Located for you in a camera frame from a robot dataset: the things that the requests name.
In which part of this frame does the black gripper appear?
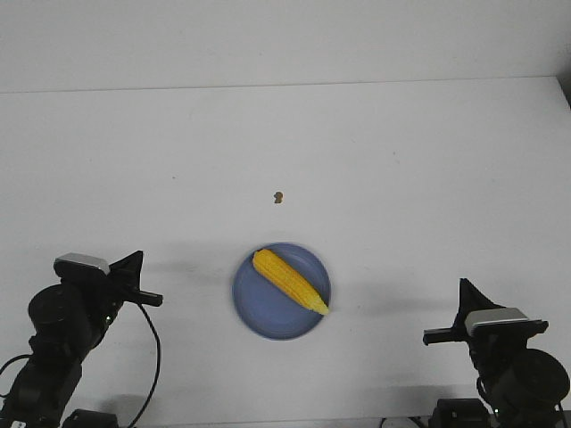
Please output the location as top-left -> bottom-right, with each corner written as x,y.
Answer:
107,251 -> 163,317
422,278 -> 549,357

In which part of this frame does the blue round plate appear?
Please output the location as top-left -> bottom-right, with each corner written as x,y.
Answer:
231,243 -> 332,341

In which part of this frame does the yellow corn cob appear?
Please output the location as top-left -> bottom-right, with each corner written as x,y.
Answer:
252,249 -> 329,316

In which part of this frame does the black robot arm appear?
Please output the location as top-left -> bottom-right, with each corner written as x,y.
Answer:
423,278 -> 570,427
1,251 -> 163,427

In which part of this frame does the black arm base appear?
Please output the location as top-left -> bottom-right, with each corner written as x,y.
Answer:
428,399 -> 491,428
62,409 -> 119,428

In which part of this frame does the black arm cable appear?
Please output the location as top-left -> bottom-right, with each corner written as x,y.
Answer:
127,302 -> 161,428
475,376 -> 501,414

